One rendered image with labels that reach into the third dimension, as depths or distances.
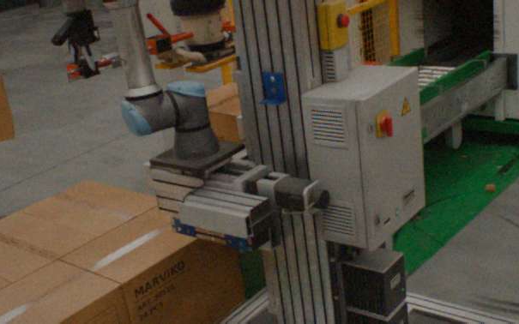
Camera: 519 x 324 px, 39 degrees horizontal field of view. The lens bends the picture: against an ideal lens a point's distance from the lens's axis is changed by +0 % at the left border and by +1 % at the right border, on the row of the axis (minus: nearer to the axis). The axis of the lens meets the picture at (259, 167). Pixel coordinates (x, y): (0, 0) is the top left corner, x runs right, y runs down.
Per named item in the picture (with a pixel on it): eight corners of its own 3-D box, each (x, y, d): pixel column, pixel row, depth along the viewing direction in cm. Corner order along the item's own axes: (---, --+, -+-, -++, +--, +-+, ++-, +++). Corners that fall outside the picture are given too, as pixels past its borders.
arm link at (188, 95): (217, 121, 230) (210, 79, 225) (178, 133, 224) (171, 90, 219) (200, 113, 240) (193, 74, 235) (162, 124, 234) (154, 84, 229)
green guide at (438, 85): (486, 63, 464) (486, 49, 461) (503, 63, 458) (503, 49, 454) (343, 149, 356) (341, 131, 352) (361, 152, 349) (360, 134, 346)
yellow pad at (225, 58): (242, 50, 316) (240, 39, 314) (259, 51, 309) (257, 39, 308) (184, 71, 294) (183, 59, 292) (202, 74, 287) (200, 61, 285)
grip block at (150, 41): (158, 48, 293) (155, 33, 291) (174, 50, 287) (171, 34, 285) (141, 54, 288) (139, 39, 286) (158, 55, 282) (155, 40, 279)
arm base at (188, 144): (229, 146, 237) (225, 117, 233) (198, 162, 226) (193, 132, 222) (195, 141, 246) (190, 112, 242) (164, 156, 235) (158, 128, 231)
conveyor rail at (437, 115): (499, 87, 464) (499, 57, 457) (508, 87, 461) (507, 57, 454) (268, 242, 308) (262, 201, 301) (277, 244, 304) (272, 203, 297)
